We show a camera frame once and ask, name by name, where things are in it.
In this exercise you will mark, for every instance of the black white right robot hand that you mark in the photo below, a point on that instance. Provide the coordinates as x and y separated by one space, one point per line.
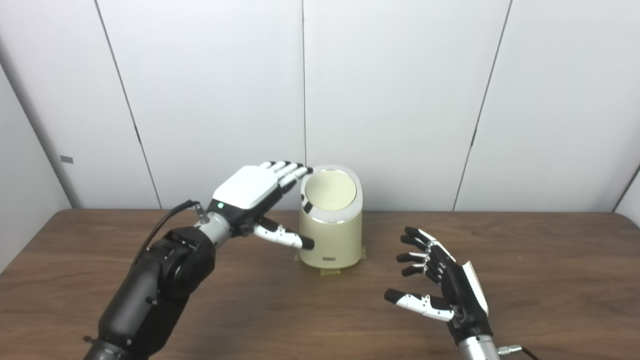
465 300

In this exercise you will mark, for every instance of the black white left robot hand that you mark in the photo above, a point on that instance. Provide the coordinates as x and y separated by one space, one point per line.
245 192

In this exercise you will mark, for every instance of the cream-colored lidded bin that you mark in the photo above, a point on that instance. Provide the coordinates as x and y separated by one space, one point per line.
332 235

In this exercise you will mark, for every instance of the grey wall sticker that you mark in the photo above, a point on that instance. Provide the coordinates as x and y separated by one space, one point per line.
67 159

